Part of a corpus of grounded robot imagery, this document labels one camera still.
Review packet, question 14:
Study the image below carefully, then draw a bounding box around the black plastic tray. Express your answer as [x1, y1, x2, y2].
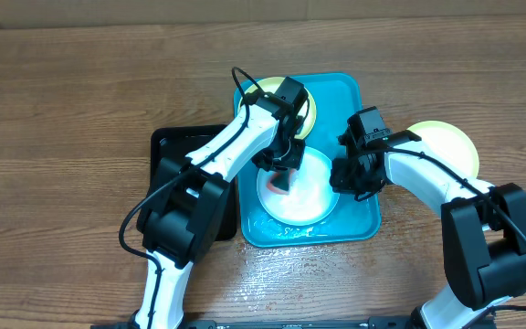
[136, 124, 237, 243]

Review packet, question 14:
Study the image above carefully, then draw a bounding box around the green plate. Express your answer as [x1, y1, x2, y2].
[258, 77, 317, 140]
[408, 121, 479, 177]

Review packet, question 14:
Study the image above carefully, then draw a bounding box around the green and orange sponge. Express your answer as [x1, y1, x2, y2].
[266, 169, 296, 195]

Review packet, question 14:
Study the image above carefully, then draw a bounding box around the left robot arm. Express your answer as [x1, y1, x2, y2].
[125, 78, 310, 328]

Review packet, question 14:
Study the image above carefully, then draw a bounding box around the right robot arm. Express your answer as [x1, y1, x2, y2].
[330, 107, 526, 328]

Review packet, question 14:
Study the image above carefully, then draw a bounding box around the light blue plate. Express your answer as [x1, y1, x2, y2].
[256, 147, 339, 226]

